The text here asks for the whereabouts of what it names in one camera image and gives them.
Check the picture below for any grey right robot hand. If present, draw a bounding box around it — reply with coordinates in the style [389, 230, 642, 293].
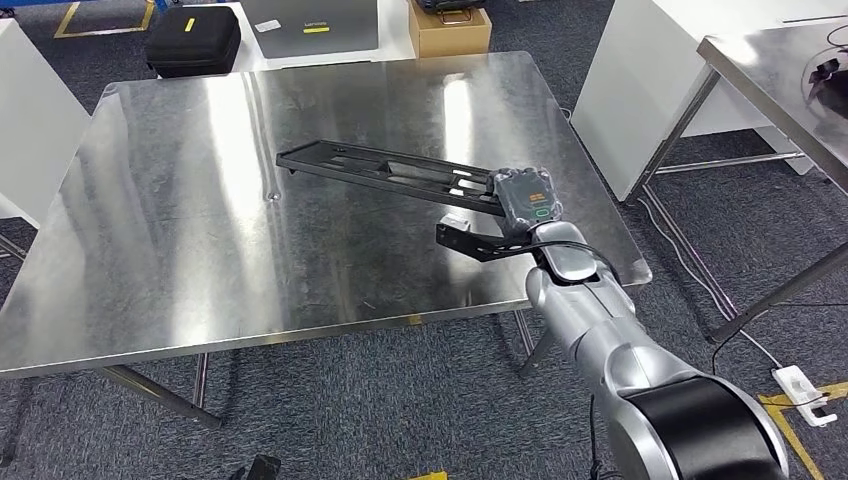
[490, 166, 564, 240]

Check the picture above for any black plastic panel part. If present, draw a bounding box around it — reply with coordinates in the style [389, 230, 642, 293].
[276, 139, 505, 217]

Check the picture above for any white panel board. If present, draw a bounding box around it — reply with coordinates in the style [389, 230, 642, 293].
[0, 18, 92, 230]
[570, 0, 848, 203]

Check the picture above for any brown cardboard box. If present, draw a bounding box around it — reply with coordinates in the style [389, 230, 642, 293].
[407, 0, 493, 60]

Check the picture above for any black tool case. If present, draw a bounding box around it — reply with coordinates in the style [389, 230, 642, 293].
[413, 0, 488, 16]

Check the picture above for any grey laptop computer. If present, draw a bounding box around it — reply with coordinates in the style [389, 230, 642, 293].
[239, 0, 380, 60]

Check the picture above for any black bag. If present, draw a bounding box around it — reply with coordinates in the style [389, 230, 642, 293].
[804, 56, 848, 121]

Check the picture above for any white power strip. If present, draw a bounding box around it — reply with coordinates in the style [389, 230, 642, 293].
[771, 365, 837, 429]

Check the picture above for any black bulky object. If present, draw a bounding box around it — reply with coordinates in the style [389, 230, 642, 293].
[145, 6, 242, 79]

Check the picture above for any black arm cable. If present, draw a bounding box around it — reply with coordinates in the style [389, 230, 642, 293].
[503, 239, 624, 286]

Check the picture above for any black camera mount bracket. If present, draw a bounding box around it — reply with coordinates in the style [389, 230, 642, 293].
[435, 221, 538, 264]

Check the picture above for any black dangling cable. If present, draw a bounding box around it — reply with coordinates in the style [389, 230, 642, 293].
[588, 394, 621, 480]

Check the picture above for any black floor cable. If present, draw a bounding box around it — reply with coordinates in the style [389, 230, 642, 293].
[712, 301, 848, 409]

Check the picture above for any white floor cable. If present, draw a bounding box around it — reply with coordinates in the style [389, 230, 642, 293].
[635, 198, 783, 369]

